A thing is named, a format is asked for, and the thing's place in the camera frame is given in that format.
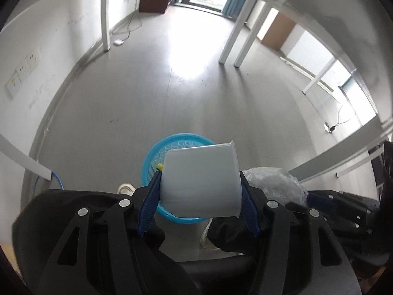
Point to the small yellow object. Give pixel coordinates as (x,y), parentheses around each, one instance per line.
(159,167)

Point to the power strip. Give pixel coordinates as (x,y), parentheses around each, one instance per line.
(330,127)

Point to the clear plastic wrap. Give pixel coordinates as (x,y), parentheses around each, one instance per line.
(273,184)

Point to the white plastic cup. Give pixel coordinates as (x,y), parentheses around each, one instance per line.
(199,181)

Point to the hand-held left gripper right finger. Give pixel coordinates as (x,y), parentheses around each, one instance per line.
(250,209)

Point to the window curtain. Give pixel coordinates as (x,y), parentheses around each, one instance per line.
(235,4)

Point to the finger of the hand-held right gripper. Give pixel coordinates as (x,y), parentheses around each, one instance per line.
(344,198)
(359,222)

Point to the white table leg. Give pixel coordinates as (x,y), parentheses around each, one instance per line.
(317,76)
(251,37)
(235,27)
(106,21)

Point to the person's black pants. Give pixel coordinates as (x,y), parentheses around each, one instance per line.
(46,212)

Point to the white wall socket panel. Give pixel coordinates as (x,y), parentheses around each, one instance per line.
(23,70)

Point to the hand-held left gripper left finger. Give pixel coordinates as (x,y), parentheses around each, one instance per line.
(149,202)

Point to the blue plastic basket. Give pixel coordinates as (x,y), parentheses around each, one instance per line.
(172,147)

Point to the white power adapter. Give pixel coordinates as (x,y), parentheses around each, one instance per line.
(118,41)

